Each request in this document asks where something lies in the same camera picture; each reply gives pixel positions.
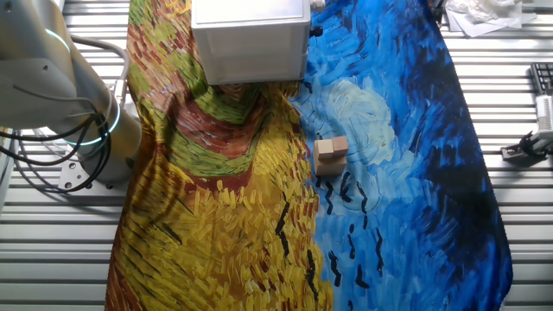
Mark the blue and yellow painted cloth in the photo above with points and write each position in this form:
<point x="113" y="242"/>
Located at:
<point x="302" y="216"/>

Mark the black keyboard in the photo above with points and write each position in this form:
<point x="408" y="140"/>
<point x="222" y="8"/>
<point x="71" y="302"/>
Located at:
<point x="543" y="75"/>

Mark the white plastic drawer cabinet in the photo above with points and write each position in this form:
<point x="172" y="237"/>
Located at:
<point x="250" y="43"/>

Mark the stepped wooden block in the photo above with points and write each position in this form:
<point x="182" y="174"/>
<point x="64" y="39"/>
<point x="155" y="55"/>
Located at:
<point x="330" y="157"/>

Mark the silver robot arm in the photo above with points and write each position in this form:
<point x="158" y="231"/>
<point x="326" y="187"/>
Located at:
<point x="34" y="78"/>

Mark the crumpled white paper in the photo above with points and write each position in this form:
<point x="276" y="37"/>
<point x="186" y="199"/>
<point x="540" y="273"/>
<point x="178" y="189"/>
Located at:
<point x="488" y="15"/>

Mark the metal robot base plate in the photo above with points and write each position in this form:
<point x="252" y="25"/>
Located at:
<point x="71" y="177"/>

